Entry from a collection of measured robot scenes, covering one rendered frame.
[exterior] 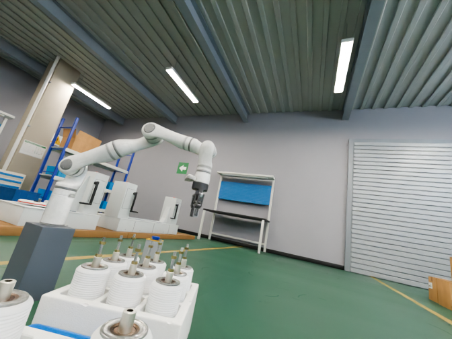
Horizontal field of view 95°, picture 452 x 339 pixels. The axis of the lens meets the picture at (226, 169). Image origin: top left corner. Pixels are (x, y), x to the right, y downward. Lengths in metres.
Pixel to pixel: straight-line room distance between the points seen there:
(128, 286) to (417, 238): 5.53
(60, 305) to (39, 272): 0.48
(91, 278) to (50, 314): 0.11
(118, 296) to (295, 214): 5.11
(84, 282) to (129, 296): 0.14
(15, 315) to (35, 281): 0.71
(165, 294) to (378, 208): 5.30
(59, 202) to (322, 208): 5.18
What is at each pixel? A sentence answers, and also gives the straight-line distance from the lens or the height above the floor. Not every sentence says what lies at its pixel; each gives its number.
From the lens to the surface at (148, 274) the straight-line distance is 0.85.
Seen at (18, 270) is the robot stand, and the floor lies 0.12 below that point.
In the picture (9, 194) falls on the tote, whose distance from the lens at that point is 5.37.
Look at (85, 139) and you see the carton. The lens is 6.19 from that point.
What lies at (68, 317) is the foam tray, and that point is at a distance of 0.79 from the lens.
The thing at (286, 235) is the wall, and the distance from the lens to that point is 5.59.
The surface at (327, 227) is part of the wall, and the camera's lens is 5.58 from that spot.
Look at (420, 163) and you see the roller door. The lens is 6.18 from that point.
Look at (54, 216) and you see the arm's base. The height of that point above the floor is 0.34.
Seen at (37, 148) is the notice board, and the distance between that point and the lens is 7.29.
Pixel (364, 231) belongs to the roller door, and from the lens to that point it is 5.57.
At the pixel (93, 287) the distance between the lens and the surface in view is 0.80.
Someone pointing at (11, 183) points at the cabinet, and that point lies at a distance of 6.33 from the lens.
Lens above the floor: 0.45
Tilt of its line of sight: 15 degrees up
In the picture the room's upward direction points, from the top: 11 degrees clockwise
